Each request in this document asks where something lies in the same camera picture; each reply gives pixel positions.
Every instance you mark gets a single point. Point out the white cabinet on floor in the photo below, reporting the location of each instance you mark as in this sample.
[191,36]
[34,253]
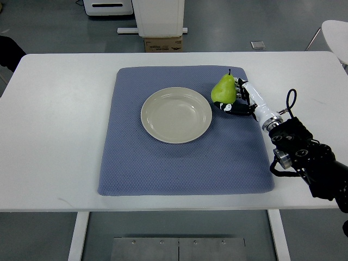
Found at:
[157,19]

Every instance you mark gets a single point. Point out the white appliance with black slot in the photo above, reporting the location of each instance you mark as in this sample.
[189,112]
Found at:
[108,7]

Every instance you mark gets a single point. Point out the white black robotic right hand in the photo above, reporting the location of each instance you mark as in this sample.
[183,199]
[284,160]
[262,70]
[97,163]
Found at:
[250,103]

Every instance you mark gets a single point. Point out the beige round plate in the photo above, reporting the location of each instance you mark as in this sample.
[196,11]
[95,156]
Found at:
[176,115]

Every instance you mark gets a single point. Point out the white table right leg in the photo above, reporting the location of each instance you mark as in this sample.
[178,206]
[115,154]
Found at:
[278,235]

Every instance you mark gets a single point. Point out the white table leg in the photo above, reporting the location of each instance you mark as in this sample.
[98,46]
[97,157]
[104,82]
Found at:
[78,238]
[278,235]

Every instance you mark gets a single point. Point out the blue textured mat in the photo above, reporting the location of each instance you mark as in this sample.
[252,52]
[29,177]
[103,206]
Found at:
[229,158]

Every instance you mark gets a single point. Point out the black object at left edge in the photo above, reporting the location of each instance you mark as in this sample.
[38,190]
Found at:
[11,53]

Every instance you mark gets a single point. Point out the grey floor socket plate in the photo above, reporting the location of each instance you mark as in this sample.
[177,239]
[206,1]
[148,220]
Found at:
[257,45]

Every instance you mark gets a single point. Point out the green pear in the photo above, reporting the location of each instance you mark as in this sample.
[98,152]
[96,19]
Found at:
[224,91]

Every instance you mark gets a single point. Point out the white table left leg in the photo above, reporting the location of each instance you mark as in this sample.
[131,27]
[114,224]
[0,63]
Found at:
[78,238]

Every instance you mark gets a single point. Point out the brown cardboard box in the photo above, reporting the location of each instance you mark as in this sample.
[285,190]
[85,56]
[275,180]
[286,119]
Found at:
[163,45]

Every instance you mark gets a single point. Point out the white chair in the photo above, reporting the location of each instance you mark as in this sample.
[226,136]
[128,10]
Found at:
[335,35]

